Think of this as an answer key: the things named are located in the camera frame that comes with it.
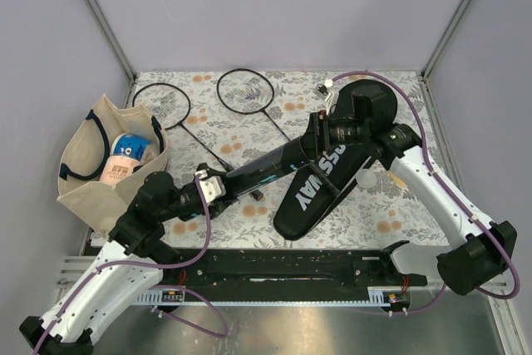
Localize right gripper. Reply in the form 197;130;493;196
287;111;370;160

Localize black shuttlecock tube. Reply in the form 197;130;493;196
219;135;318;200

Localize translucent tube lid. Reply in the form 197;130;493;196
356;169;377;189

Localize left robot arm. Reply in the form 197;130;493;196
19;165;234;354

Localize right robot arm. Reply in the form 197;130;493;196
308;74;520;298

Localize right badminton racket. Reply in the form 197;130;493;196
215;68;341;197

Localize badminton racket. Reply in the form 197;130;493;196
132;81;244;183
215;68;341;197

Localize left badminton racket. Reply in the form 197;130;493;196
132;81;244;183

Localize black racket cover bag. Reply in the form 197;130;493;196
273;80;397;240

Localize floral table mat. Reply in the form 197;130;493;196
131;71;446;249

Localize masking tape roll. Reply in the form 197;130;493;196
389;171;407;188

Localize blue white can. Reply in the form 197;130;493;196
111;133;151;161

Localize pink labelled jar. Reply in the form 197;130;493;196
100;155;138;186

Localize beige canvas tote bag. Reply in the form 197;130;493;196
57;96;169;233

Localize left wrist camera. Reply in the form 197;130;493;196
195;170;226;205

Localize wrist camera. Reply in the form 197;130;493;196
195;170;226;205
315;79;336;115

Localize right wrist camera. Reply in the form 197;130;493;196
315;79;336;115

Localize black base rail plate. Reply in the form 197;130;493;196
162;249;427;305

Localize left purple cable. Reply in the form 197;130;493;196
32;175;229;355

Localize left aluminium frame post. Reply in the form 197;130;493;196
84;0;136;83

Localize aluminium frame post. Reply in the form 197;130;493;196
421;0;474;81
84;0;136;83

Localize right aluminium frame post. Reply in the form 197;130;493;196
421;0;474;81

